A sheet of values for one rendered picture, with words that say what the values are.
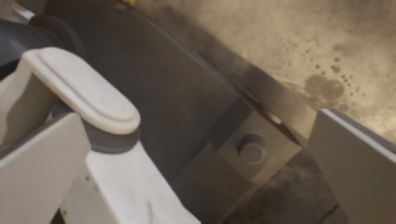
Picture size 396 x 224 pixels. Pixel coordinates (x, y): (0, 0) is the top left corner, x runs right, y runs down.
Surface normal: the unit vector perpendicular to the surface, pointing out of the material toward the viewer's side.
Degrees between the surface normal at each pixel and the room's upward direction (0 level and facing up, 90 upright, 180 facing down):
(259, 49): 0
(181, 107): 0
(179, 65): 0
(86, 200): 19
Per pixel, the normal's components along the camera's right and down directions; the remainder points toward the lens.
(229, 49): -0.25, 0.17
